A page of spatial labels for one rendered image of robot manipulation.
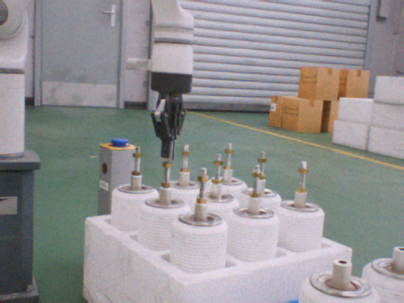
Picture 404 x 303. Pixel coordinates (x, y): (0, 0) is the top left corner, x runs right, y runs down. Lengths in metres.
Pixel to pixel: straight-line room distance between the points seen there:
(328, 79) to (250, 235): 4.12
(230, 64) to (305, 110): 2.04
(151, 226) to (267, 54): 6.04
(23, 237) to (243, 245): 0.47
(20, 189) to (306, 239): 0.58
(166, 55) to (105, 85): 5.30
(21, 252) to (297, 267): 0.56
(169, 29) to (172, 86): 0.10
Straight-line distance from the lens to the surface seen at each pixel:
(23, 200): 1.13
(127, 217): 1.06
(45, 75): 6.11
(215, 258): 0.88
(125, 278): 1.00
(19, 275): 1.18
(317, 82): 4.92
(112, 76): 6.24
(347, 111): 4.20
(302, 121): 4.87
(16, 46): 1.16
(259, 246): 0.94
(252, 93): 6.83
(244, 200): 1.10
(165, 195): 0.98
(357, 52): 7.71
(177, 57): 0.93
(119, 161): 1.22
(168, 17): 0.93
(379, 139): 3.88
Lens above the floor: 0.50
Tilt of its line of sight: 9 degrees down
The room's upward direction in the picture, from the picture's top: 4 degrees clockwise
